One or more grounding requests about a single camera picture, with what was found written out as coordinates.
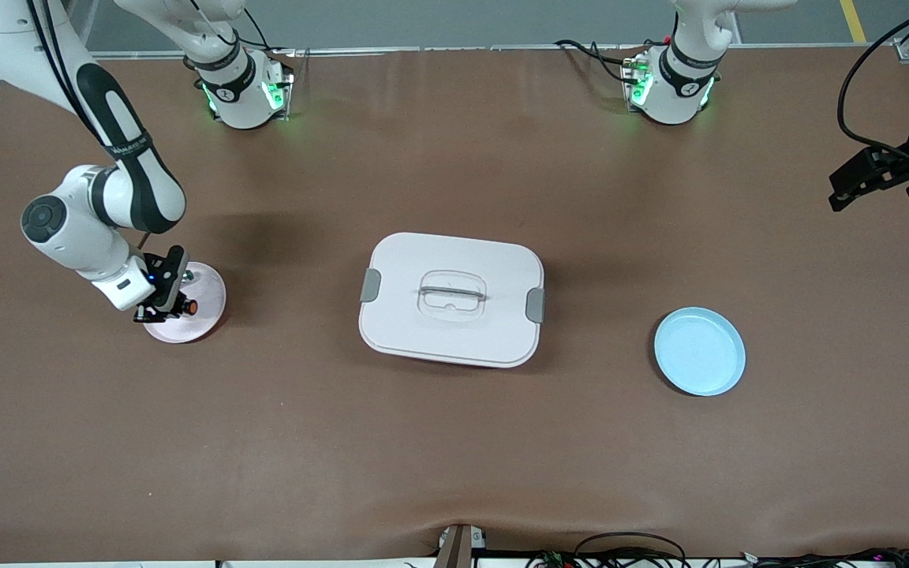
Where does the black cable bundle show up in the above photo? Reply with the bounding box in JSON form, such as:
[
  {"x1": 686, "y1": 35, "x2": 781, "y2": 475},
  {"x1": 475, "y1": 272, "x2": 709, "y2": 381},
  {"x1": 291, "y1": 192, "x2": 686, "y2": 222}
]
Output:
[{"x1": 739, "y1": 547, "x2": 909, "y2": 568}]

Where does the brown table mat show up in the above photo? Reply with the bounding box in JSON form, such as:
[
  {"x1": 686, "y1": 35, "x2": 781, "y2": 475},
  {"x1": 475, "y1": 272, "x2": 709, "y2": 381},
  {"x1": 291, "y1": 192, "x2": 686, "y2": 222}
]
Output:
[{"x1": 0, "y1": 46, "x2": 909, "y2": 563}]

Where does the aluminium table edge rail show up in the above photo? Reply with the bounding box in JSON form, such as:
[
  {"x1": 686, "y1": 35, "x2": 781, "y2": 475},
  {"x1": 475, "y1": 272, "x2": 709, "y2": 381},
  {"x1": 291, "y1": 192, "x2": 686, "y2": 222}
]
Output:
[{"x1": 88, "y1": 43, "x2": 909, "y2": 61}]

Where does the light blue round plate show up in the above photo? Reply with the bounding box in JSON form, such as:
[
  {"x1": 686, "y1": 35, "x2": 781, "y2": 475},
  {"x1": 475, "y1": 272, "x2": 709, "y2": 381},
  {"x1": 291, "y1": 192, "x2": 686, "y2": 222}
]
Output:
[{"x1": 653, "y1": 307, "x2": 746, "y2": 397}]

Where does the black looped cable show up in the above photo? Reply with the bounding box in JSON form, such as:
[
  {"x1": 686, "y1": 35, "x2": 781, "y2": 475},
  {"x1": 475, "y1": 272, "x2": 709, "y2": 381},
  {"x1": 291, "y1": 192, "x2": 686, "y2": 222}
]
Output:
[{"x1": 573, "y1": 532, "x2": 689, "y2": 568}]

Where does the white lidded storage box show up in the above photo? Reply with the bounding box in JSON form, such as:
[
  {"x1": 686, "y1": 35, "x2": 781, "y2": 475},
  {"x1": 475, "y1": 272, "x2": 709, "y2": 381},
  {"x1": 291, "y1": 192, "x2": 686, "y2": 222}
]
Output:
[{"x1": 357, "y1": 232, "x2": 546, "y2": 370}]

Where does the brown camera mount bracket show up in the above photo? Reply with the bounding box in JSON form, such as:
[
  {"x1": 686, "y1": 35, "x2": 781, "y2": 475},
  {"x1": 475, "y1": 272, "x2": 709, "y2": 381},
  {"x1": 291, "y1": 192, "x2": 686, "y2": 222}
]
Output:
[{"x1": 433, "y1": 523, "x2": 488, "y2": 568}]

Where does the black base cable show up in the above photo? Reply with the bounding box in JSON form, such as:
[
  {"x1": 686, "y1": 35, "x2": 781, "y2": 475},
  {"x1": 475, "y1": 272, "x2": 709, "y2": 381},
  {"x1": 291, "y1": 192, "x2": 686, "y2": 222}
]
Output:
[
  {"x1": 214, "y1": 8, "x2": 298, "y2": 60},
  {"x1": 555, "y1": 39, "x2": 635, "y2": 86}
]

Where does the pink round plate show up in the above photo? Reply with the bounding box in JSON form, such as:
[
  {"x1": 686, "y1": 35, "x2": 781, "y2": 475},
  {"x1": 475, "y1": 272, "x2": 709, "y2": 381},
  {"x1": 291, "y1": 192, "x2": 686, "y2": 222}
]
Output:
[{"x1": 141, "y1": 261, "x2": 227, "y2": 345}]

